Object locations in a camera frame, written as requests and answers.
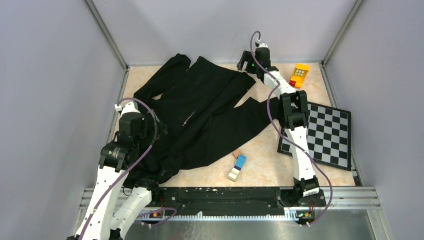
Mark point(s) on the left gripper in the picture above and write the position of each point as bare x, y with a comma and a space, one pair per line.
157, 130

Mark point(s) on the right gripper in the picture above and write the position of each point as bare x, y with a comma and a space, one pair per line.
247, 57

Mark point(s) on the black jacket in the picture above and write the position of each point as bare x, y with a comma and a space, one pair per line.
201, 105

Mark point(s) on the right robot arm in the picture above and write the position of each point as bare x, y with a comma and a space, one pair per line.
292, 114

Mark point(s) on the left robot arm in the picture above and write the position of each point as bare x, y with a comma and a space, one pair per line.
102, 221

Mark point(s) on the yellow red toy block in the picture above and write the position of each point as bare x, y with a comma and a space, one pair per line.
299, 74

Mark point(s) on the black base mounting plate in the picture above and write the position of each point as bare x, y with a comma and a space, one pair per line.
233, 201

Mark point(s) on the small brown wooden block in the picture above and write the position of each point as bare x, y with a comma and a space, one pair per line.
237, 153

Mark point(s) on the blue white block stack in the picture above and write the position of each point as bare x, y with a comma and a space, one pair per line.
237, 168

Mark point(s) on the black white chessboard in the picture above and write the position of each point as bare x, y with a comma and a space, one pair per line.
329, 136

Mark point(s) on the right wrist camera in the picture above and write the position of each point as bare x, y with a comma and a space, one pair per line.
261, 45

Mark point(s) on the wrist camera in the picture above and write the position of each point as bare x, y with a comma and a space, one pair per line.
130, 107
261, 45

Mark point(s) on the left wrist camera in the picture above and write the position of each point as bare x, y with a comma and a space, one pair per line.
130, 107

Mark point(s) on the aluminium front rail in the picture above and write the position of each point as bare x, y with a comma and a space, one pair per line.
338, 199

